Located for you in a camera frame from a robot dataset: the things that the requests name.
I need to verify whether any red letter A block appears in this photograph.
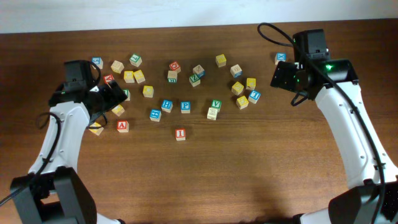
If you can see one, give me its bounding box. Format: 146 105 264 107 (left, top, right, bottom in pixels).
116 120 129 133

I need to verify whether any red letter I block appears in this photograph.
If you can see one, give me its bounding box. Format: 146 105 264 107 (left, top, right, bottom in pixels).
175 128 186 141

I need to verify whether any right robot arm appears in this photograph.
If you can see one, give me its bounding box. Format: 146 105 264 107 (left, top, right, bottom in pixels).
271 29 397 223

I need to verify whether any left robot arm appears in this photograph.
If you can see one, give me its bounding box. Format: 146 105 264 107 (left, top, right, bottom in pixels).
1 60 127 223

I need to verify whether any green letter R block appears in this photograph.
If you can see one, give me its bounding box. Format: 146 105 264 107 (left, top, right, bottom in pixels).
123 89 131 101

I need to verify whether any red letter K block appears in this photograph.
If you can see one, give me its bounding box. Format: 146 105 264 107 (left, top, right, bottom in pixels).
103 74 114 84

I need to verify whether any yellow block lower left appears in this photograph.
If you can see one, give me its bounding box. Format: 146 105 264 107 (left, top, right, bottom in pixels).
111 105 125 116

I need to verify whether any blue letter X block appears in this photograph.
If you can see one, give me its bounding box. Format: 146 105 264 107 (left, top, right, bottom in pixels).
274 52 287 65

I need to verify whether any yellow block left pair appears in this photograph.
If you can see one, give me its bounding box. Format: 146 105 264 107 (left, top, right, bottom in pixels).
124 71 135 83

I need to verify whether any yellow block pair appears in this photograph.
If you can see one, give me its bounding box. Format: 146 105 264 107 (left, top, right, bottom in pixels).
133 70 146 83
124 71 135 83

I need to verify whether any yellow block right pair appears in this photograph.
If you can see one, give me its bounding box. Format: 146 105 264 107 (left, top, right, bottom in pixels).
133 70 146 83

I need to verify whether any yellow block right upper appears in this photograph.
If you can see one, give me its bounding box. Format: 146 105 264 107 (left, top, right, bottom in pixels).
246 78 256 90

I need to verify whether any blue letter I block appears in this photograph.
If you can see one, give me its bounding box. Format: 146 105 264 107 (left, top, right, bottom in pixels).
248 90 261 104

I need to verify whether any blue block far left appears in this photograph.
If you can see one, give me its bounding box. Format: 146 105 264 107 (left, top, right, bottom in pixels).
91 57 103 69

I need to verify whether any yellow block centre left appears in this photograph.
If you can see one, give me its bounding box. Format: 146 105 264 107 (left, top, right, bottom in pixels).
142 85 154 98

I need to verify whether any yellow block bottom left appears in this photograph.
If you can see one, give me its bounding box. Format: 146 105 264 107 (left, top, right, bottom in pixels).
88 122 104 136

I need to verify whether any green letter L block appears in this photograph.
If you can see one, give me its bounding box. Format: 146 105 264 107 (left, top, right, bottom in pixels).
129 54 142 67

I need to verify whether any blue block lower left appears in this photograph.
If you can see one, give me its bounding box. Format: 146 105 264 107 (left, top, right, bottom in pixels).
149 109 162 122

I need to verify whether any yellow block right left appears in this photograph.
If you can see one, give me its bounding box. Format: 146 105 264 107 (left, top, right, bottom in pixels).
231 82 244 96

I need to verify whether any yellow block right lower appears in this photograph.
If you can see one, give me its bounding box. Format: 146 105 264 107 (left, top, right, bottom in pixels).
236 96 249 110

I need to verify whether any blue letter H block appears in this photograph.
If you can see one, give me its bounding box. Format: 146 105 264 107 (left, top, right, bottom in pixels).
161 100 173 113

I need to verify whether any green side wooden block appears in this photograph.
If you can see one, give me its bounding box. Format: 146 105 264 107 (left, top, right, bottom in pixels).
167 70 178 83

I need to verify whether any yellow block top centre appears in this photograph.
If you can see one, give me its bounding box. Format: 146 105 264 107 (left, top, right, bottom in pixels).
215 54 226 68

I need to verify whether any red letter C block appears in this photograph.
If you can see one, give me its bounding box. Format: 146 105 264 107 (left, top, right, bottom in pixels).
169 61 181 73

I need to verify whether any green letter V block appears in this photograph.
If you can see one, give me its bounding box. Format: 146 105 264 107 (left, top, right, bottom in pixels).
211 100 222 111

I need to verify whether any blue letter P block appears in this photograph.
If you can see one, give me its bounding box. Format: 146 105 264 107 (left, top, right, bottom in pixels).
180 101 191 113

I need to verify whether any plain carved wooden block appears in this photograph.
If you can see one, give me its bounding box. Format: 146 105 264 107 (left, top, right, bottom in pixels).
207 108 218 120

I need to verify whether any green letter Z block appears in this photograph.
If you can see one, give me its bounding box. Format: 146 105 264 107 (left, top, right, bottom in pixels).
189 74 201 87

